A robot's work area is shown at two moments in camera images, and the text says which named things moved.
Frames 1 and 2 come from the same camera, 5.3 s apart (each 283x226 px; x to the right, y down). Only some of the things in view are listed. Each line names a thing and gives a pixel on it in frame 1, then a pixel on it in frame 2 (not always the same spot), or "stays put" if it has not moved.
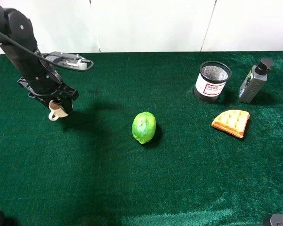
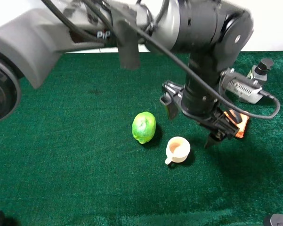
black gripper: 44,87 -> 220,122
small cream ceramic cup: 57,111 -> 177,150
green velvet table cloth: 84,168 stays put
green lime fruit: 143,126 stays put
